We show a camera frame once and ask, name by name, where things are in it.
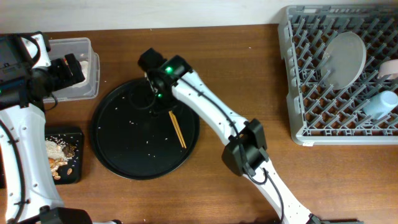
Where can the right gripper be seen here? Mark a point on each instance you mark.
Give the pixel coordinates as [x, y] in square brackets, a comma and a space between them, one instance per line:
[157, 102]

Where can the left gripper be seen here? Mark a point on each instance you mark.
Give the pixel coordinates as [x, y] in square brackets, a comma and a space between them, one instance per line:
[67, 78]

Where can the white tissue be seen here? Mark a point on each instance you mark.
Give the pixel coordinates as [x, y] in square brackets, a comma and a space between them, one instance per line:
[84, 67]

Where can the rice and food scraps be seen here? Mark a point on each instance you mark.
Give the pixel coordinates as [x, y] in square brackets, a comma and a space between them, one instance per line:
[54, 148]

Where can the grey plate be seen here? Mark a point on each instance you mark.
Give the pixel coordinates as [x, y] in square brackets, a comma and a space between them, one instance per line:
[343, 60]

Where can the light blue cup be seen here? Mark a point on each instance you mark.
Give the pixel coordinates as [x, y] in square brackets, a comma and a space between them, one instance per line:
[381, 104]

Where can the pink white bowl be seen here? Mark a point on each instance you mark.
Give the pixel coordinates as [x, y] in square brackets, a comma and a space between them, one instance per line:
[389, 70]

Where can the brown food chunk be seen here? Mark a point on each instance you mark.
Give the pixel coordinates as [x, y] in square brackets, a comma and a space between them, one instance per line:
[69, 151]

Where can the orange carrot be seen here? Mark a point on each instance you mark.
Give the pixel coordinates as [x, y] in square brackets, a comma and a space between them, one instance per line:
[52, 162]

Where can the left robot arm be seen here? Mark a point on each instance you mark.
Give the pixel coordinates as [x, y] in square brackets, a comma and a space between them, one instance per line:
[31, 191]

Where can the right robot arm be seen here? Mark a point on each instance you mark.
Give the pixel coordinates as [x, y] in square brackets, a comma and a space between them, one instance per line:
[244, 148]

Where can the grey dishwasher rack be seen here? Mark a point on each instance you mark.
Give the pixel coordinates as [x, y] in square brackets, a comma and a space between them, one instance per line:
[319, 114]

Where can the clear plastic bin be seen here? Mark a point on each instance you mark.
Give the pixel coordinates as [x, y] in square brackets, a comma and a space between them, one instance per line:
[82, 49]

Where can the round black tray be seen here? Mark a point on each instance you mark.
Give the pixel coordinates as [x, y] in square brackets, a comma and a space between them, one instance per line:
[135, 143]

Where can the black rectangular bin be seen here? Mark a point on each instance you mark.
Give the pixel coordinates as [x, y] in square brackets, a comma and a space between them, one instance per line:
[75, 136]

